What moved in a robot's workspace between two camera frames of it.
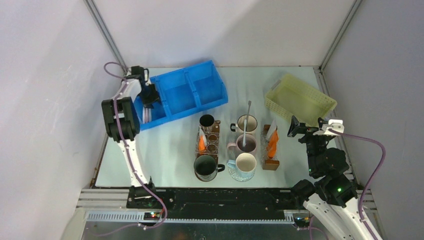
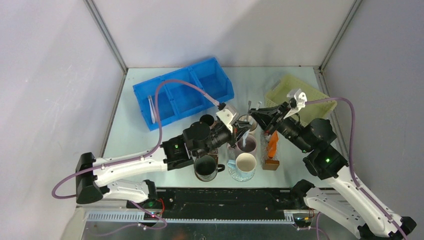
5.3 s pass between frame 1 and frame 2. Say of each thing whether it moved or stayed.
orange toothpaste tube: stayed
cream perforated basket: stayed
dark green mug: stayed
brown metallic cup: stayed
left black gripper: moved
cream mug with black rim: stayed
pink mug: stayed
